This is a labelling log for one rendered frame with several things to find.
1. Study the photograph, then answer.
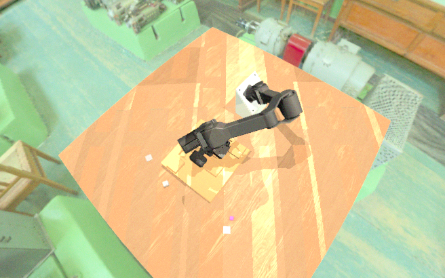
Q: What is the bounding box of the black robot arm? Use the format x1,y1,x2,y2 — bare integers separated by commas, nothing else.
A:
177,81,303,159

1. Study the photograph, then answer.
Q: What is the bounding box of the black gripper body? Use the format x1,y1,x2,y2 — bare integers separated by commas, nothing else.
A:
189,148,210,167

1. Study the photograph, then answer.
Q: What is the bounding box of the white flat square tile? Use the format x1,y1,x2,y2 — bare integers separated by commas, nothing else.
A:
145,154,153,162
223,226,231,234

